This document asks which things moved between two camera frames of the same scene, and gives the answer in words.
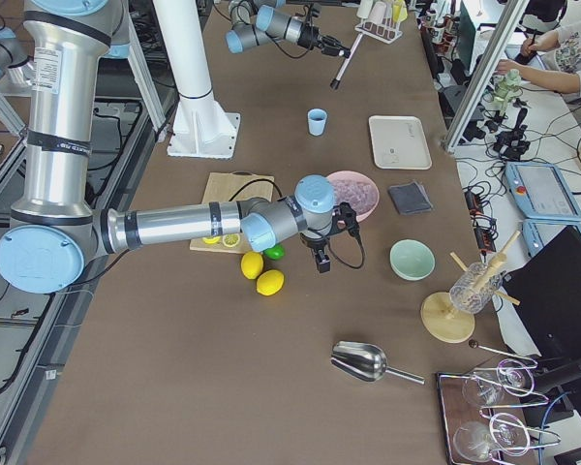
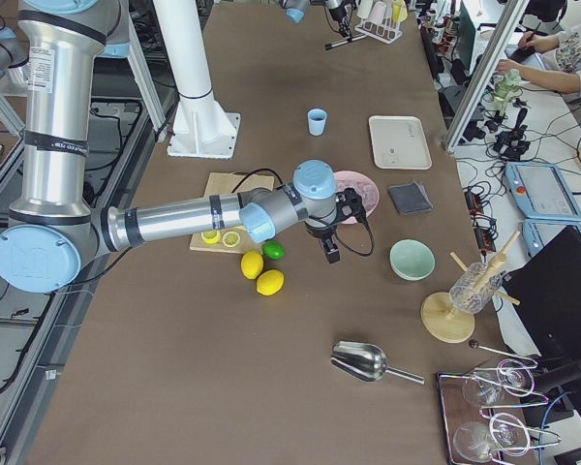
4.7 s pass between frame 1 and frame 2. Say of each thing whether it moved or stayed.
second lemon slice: stayed
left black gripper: moved
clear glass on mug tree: stayed
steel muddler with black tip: moved
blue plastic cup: stayed
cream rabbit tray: stayed
